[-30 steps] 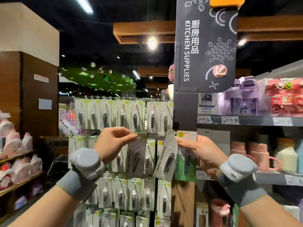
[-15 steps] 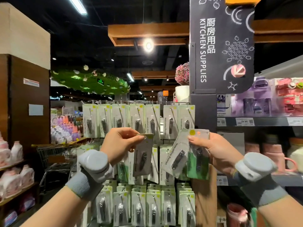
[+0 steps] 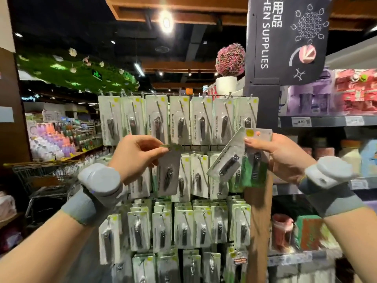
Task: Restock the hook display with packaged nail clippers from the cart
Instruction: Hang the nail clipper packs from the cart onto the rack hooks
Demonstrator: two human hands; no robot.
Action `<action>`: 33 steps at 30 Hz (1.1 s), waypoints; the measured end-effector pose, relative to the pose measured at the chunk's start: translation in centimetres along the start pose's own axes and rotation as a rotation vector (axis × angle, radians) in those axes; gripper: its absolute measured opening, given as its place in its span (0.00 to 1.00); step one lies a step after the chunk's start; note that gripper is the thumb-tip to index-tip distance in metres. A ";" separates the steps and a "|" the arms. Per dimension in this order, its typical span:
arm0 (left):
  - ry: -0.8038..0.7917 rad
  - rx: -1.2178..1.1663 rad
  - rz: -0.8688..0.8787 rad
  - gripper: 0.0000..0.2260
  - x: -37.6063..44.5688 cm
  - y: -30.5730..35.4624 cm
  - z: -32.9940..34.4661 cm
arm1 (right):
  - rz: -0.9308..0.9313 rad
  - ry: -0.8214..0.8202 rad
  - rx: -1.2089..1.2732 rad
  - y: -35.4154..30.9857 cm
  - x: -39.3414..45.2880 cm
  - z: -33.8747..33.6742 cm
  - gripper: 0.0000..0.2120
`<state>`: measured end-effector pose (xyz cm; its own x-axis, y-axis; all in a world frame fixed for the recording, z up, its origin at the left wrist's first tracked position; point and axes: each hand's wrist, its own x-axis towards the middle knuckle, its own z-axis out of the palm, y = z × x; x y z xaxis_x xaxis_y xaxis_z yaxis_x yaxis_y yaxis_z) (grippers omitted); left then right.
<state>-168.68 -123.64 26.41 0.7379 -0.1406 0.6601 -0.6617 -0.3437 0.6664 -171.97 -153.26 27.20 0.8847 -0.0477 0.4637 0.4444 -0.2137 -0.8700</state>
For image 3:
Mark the pink flowers in white pot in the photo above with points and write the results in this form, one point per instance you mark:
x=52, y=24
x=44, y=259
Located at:
x=230, y=59

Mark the wooden post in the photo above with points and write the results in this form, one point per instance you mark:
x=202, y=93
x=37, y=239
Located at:
x=259, y=232

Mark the wooden pillar panel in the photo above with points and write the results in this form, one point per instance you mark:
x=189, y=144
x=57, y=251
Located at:
x=13, y=138

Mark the teal orange box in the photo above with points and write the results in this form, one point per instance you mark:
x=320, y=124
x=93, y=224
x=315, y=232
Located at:
x=307, y=232

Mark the blue cartoon box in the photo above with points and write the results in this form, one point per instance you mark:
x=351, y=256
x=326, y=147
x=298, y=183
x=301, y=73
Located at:
x=370, y=159

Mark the rows of hung nail clipper packs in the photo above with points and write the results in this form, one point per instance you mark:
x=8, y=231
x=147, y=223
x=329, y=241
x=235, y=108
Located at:
x=176, y=120

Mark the pink mugs on shelf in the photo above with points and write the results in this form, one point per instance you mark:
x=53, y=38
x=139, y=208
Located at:
x=281, y=232

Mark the row of pink red packs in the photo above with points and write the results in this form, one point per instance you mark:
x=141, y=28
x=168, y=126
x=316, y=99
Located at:
x=356, y=91

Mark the grey wrist tracker band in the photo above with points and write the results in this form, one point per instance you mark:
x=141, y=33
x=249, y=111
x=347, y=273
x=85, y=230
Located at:
x=333, y=171
x=100, y=179

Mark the person's left forearm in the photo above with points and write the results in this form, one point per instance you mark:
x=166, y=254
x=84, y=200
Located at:
x=41, y=253

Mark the green hanging ceiling decor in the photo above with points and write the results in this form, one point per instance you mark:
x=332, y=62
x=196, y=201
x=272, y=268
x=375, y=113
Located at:
x=70, y=73

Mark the dark hanging aisle sign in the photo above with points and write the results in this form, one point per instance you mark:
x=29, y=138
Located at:
x=277, y=44

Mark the wooden detergent shelf unit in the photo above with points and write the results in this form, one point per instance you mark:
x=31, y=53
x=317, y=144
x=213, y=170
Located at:
x=9, y=221

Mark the round ceiling lamp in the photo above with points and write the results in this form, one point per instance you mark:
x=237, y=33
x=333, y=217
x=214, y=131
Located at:
x=166, y=21

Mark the person's right hand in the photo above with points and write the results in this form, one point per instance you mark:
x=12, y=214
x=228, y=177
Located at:
x=283, y=159

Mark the empty silver shopping cart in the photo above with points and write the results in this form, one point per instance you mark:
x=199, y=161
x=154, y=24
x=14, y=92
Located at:
x=41, y=182

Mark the wooden ceiling frame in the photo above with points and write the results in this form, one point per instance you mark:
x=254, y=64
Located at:
x=206, y=6

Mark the person's left hand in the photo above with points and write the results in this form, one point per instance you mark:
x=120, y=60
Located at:
x=132, y=159

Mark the row of pastel laundry bottles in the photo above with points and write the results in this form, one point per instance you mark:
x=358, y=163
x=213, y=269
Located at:
x=59, y=144

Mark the cream white jug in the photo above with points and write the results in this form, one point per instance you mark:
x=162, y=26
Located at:
x=352, y=159

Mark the purple boxed appliance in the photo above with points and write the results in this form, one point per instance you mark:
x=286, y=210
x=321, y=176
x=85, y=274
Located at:
x=309, y=94

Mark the grey kitchenware shelf unit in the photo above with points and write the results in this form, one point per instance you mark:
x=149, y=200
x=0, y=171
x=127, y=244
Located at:
x=330, y=122

